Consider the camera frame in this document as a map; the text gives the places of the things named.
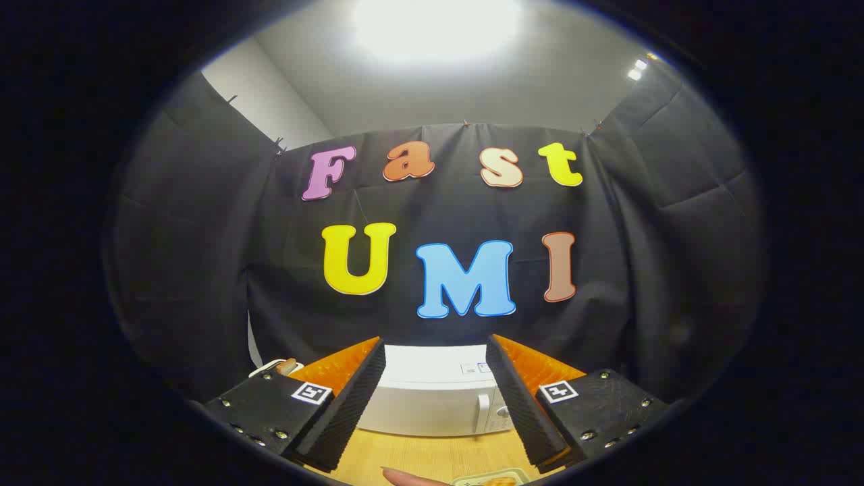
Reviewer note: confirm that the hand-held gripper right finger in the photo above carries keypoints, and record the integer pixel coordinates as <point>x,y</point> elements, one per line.
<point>520,405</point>

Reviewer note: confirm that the cream food plate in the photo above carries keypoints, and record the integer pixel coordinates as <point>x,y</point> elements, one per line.
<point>466,481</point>

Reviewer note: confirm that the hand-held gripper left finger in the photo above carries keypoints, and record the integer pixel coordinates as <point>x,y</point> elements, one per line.
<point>351,405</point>

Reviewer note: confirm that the toast slice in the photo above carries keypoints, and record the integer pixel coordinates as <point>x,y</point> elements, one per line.
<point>290,366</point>

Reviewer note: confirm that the white microwave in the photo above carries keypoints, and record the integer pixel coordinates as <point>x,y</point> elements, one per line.
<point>425,398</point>

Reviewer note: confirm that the cream toaster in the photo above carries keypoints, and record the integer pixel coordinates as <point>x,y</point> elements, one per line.
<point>266,369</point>

